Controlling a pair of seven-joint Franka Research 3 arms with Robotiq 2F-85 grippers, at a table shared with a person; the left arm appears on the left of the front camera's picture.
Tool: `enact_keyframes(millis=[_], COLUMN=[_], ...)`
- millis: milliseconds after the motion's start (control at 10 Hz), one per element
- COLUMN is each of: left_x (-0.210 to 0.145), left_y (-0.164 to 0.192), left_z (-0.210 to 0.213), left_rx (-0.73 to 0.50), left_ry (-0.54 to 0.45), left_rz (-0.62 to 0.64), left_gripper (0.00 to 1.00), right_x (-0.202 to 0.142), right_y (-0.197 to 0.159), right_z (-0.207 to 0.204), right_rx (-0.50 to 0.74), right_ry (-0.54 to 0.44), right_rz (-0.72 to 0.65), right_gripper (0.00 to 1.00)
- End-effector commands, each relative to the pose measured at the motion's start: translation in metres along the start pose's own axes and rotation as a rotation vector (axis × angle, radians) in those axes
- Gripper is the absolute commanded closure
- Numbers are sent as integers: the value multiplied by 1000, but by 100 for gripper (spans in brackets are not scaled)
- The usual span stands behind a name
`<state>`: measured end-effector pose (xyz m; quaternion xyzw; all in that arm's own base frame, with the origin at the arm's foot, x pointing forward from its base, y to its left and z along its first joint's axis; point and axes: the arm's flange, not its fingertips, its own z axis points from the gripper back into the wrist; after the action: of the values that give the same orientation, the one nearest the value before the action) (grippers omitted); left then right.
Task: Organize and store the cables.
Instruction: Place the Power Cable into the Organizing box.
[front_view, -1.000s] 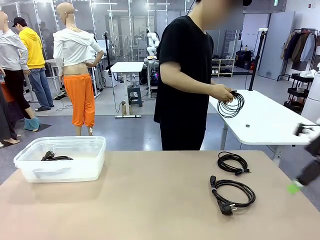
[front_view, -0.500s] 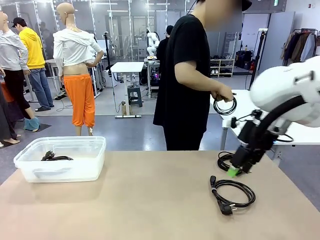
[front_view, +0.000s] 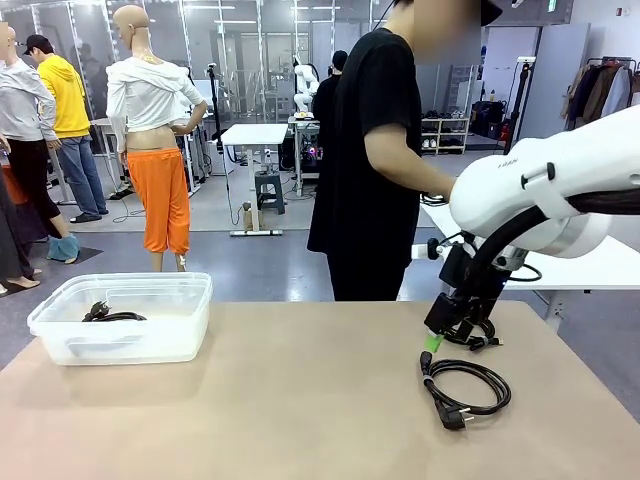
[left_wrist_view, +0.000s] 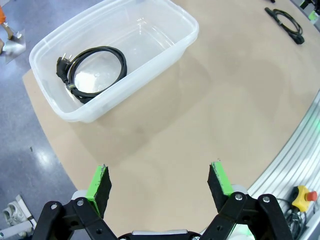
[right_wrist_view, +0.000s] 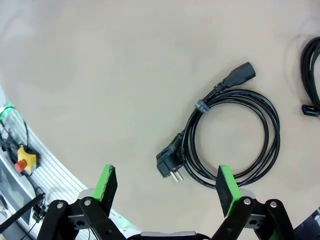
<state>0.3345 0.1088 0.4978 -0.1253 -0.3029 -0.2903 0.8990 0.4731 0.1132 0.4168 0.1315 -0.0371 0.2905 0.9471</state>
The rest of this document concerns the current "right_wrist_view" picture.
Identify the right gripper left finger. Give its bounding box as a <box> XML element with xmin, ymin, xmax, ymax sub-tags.
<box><xmin>36</xmin><ymin>164</ymin><xmax>129</xmax><ymax>240</ymax></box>

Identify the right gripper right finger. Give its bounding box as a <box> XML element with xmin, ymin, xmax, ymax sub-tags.
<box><xmin>211</xmin><ymin>164</ymin><xmax>299</xmax><ymax>240</ymax></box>

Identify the black power cable coil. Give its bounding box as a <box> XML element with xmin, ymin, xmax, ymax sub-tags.
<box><xmin>155</xmin><ymin>61</ymin><xmax>281</xmax><ymax>191</ymax></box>

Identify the black USB cable coil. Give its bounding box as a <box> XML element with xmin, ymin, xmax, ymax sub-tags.
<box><xmin>300</xmin><ymin>36</ymin><xmax>320</xmax><ymax>117</ymax></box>

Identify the yellow emergency stop button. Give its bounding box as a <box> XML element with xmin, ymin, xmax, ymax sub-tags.
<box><xmin>14</xmin><ymin>146</ymin><xmax>41</xmax><ymax>176</ymax></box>

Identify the black emergency stop cable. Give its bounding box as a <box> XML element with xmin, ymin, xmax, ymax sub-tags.
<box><xmin>0</xmin><ymin>107</ymin><xmax>32</xmax><ymax>151</ymax></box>

